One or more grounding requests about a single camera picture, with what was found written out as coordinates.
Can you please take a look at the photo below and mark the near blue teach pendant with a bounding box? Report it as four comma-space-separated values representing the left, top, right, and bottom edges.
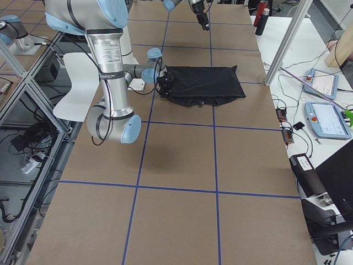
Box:
304, 102, 352, 140

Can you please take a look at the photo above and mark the black monitor stand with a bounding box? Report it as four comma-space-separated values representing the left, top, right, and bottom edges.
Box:
301, 198, 352, 256

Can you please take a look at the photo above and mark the white power strip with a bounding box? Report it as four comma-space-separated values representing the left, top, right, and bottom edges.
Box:
22, 157, 42, 174

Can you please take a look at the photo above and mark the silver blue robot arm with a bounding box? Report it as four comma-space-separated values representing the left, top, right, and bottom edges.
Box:
45, 1, 166, 144
162, 0, 213, 31

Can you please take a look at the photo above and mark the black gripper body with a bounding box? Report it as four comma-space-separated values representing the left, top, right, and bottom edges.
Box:
157, 72, 176, 97
189, 0, 213, 27

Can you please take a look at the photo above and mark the black bottle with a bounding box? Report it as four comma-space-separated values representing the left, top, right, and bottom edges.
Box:
255, 8, 270, 36

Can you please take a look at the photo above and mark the black box with label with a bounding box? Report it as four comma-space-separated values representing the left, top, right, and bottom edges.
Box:
289, 153, 326, 197

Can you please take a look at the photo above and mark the dark red bottle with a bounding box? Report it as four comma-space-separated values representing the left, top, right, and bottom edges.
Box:
253, 0, 268, 27

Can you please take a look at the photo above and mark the white pedestal base plate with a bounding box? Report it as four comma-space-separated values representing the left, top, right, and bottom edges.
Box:
127, 78, 145, 92

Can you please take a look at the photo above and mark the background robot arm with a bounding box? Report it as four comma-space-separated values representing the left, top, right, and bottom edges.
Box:
1, 15, 39, 56

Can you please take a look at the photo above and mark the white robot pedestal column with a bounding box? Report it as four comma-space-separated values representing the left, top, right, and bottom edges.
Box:
120, 26, 138, 64

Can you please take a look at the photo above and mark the wooden beam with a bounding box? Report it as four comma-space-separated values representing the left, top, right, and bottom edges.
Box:
325, 24, 352, 67

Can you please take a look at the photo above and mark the green plastic object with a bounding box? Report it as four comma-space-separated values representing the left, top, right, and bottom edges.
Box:
344, 109, 353, 128

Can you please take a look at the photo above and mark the far blue teach pendant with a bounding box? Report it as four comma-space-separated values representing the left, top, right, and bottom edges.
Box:
303, 68, 339, 99

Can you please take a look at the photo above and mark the blue teach pendant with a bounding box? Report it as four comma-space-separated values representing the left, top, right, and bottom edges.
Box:
304, 102, 352, 140
303, 68, 339, 99

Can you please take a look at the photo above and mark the orange circuit board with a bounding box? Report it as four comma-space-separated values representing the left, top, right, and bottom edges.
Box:
275, 108, 287, 122
281, 128, 294, 146

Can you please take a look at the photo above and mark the metal reacher grabber stick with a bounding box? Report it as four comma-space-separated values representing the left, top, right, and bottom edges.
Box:
280, 67, 345, 111

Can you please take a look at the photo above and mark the aluminium frame post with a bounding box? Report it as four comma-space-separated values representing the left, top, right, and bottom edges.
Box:
264, 0, 313, 86

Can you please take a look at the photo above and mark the black printed t-shirt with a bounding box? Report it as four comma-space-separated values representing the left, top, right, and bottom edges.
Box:
163, 65, 246, 107

